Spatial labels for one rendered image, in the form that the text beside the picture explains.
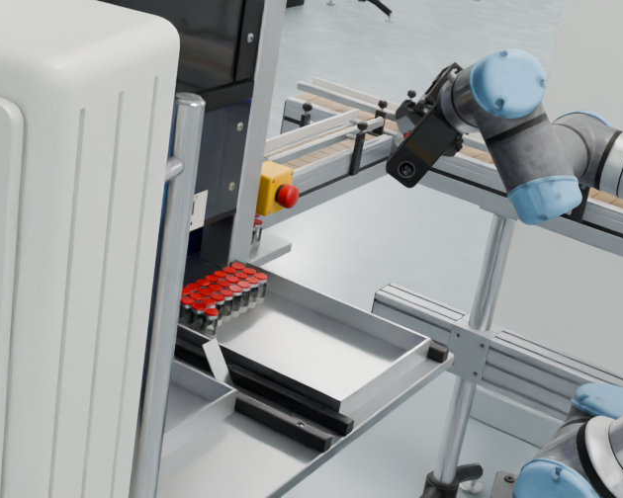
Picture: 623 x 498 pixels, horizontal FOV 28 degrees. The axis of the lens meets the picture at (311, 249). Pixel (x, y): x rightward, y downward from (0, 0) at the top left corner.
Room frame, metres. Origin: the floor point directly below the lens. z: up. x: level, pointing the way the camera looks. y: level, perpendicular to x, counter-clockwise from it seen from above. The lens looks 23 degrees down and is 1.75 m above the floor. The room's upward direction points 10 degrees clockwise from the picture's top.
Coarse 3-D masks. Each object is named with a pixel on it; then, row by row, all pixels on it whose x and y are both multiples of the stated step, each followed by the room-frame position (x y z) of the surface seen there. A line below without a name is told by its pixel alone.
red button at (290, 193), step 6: (288, 186) 1.93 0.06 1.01; (294, 186) 1.94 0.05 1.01; (282, 192) 1.92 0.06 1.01; (288, 192) 1.92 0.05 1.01; (294, 192) 1.93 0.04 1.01; (282, 198) 1.92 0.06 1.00; (288, 198) 1.92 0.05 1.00; (294, 198) 1.93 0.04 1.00; (282, 204) 1.92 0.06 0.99; (288, 204) 1.92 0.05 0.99; (294, 204) 1.93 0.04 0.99
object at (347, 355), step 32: (288, 288) 1.78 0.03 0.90; (256, 320) 1.69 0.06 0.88; (288, 320) 1.71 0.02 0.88; (320, 320) 1.73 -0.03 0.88; (352, 320) 1.72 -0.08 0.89; (384, 320) 1.70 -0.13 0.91; (224, 352) 1.53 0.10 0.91; (256, 352) 1.59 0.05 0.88; (288, 352) 1.61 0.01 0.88; (320, 352) 1.62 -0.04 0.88; (352, 352) 1.64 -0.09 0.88; (384, 352) 1.66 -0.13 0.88; (416, 352) 1.62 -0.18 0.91; (288, 384) 1.48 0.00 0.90; (320, 384) 1.53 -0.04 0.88; (352, 384) 1.54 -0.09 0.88; (384, 384) 1.55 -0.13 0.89
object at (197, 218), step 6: (204, 192) 1.76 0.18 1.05; (198, 198) 1.74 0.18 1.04; (204, 198) 1.76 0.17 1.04; (198, 204) 1.75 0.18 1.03; (204, 204) 1.76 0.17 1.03; (198, 210) 1.75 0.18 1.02; (204, 210) 1.76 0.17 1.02; (192, 216) 1.74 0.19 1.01; (198, 216) 1.75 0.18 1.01; (204, 216) 1.76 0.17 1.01; (192, 222) 1.74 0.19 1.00; (198, 222) 1.75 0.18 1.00; (192, 228) 1.74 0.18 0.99
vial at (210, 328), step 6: (210, 312) 1.60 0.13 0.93; (216, 312) 1.60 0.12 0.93; (204, 318) 1.60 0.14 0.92; (210, 318) 1.59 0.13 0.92; (216, 318) 1.60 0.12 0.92; (204, 324) 1.60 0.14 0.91; (210, 324) 1.59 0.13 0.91; (216, 324) 1.60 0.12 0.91; (204, 330) 1.60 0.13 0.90; (210, 330) 1.59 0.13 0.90; (216, 330) 1.60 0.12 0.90; (210, 336) 1.59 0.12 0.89
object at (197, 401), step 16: (176, 368) 1.46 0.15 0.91; (176, 384) 1.46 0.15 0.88; (192, 384) 1.45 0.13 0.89; (208, 384) 1.44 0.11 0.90; (224, 384) 1.43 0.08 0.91; (176, 400) 1.42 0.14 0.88; (192, 400) 1.43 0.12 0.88; (208, 400) 1.43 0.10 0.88; (224, 400) 1.40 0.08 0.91; (176, 416) 1.38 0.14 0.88; (192, 416) 1.34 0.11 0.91; (208, 416) 1.37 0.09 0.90; (224, 416) 1.40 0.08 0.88; (176, 432) 1.31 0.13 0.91; (192, 432) 1.34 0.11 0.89; (176, 448) 1.31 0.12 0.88
